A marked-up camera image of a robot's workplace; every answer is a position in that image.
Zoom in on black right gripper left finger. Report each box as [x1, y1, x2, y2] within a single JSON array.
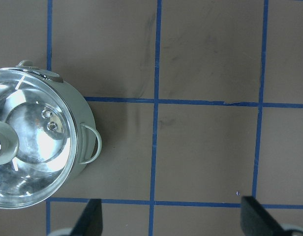
[[70, 199, 103, 236]]

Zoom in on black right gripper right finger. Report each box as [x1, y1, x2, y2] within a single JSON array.
[[241, 196, 286, 236]]

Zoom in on glass pot lid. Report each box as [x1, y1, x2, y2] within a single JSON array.
[[0, 69, 77, 209]]

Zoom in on pale green cooking pot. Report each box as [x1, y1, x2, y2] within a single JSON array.
[[0, 60, 103, 210]]

